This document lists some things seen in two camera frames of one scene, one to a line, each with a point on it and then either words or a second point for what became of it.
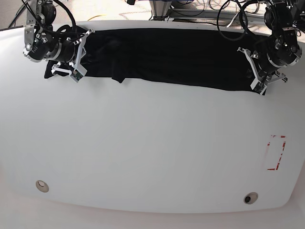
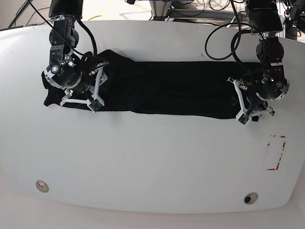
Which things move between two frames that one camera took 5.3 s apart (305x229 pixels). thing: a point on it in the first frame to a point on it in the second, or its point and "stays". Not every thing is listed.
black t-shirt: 196,57 to 171,88
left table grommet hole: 42,186 stays
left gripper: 72,53 to 86,91
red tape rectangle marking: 275,149 stays
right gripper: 265,70 to 252,106
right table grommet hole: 250,198 stays
